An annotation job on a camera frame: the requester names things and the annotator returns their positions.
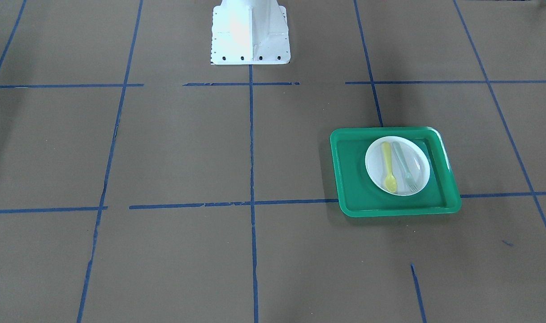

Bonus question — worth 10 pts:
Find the yellow plastic spoon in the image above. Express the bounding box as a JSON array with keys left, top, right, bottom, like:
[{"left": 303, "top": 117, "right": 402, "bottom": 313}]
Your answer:
[{"left": 381, "top": 141, "right": 398, "bottom": 193}]

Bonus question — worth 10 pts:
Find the green plastic tray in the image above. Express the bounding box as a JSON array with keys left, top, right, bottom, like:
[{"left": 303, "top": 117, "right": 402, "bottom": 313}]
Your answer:
[{"left": 330, "top": 127, "right": 462, "bottom": 218}]

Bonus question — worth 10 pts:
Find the white round plate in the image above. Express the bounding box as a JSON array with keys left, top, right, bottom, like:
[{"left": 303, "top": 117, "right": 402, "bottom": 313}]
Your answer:
[{"left": 364, "top": 136, "right": 431, "bottom": 196}]

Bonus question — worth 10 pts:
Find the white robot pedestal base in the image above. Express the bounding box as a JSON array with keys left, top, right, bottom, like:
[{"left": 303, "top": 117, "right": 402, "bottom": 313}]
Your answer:
[{"left": 210, "top": 0, "right": 291, "bottom": 65}]

